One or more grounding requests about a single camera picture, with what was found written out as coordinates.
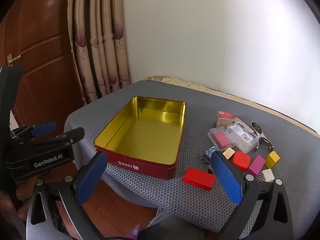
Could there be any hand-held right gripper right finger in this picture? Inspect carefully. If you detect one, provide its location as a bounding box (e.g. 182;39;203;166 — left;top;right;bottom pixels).
210;150;294;240

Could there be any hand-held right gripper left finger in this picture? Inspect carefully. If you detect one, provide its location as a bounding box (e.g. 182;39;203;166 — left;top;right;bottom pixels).
26;151;108;240

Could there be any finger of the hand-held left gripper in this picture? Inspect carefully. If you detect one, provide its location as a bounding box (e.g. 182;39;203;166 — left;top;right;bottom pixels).
30;127;85;147
11;122;57;140

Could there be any red rounded case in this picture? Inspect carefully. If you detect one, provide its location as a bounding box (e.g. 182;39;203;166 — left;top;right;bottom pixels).
230;151;251;172

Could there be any small beige block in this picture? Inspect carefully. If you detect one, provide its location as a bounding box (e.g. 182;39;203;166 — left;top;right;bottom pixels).
223;147;236;159

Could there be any red rectangular block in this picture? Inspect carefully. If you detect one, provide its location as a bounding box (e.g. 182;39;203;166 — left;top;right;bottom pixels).
182;167;217;191

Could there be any blue patterned tin keychain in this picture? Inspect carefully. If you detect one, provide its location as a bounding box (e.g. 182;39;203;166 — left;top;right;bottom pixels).
199;147;218;173

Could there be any pink block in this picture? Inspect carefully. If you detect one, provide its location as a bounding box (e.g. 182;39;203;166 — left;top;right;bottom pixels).
247;154;266;177

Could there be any white block with striped side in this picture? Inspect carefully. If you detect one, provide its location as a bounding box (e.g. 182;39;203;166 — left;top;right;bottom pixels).
255;169;275;182

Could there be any clear case with red insert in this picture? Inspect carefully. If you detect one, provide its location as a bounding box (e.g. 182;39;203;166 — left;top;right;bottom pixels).
207;127;237;149

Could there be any clear plastic box with label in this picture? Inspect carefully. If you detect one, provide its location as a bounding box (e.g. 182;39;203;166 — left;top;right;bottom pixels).
226;122;260;153

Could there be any yellow block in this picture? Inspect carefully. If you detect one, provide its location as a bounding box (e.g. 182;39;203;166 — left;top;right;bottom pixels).
265;151;281;169

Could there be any red and beige carton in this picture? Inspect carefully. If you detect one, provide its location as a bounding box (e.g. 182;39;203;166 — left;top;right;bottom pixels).
216;110;233;128

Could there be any red tin box gold inside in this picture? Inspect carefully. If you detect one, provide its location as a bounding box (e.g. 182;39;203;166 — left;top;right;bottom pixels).
94;95;187;180

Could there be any person's left hand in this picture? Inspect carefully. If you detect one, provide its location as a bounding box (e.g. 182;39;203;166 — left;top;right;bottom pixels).
15;187;33;222

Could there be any purple patterned cloth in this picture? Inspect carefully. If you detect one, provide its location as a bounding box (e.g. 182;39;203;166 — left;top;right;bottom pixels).
125;224;143;240

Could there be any brown wooden door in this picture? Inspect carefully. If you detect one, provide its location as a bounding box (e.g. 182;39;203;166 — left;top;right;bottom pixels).
0;0;88;155

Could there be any beige leaf print curtain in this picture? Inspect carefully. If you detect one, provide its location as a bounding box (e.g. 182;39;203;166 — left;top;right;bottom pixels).
67;0;132;105

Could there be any brass door handle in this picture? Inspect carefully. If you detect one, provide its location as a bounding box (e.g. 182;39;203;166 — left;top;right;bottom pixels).
7;53;21;67

